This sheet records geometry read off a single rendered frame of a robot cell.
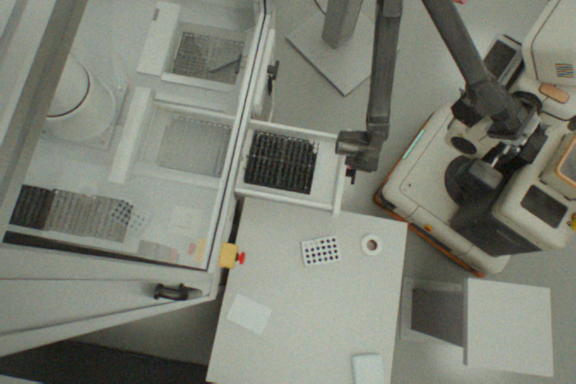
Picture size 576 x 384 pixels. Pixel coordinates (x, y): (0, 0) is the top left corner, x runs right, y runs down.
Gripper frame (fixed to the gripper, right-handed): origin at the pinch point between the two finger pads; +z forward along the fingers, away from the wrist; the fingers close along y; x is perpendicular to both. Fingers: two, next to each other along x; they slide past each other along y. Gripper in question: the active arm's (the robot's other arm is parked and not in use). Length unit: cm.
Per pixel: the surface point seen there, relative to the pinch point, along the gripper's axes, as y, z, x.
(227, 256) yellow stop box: 34, 2, 37
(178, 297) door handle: 37, -60, 48
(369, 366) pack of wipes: -16, 10, 60
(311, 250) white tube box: 7.3, 14.8, 28.4
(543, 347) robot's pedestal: -73, 10, 44
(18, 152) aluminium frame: 43, -103, 40
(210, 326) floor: 40, 95, 66
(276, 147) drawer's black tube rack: 26.7, 2.9, -1.2
